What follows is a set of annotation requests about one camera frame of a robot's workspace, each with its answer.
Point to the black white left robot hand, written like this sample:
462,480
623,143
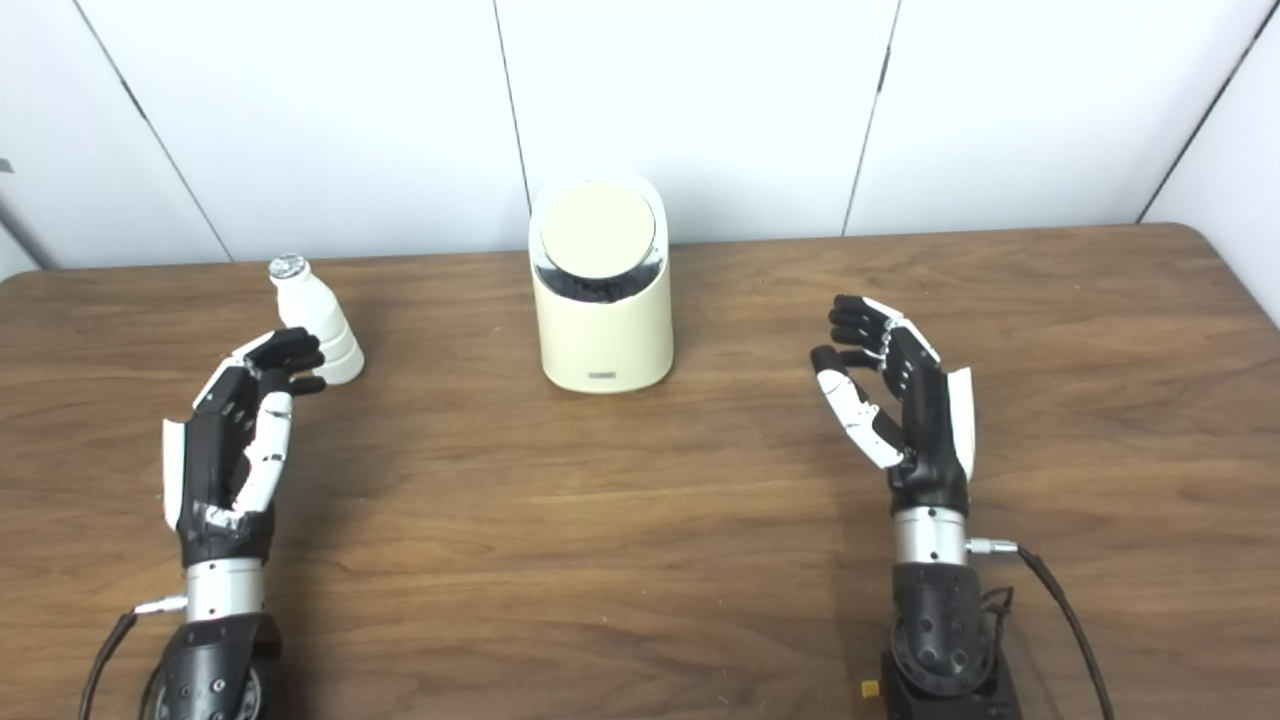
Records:
215,470

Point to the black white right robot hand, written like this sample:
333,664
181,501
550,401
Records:
925,420

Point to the small white plastic bottle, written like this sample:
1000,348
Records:
325,335

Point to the cream round bin lid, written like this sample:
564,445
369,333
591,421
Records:
597,230

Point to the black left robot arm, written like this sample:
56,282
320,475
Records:
222,660

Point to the cream-colored bin body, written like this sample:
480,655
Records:
605,340

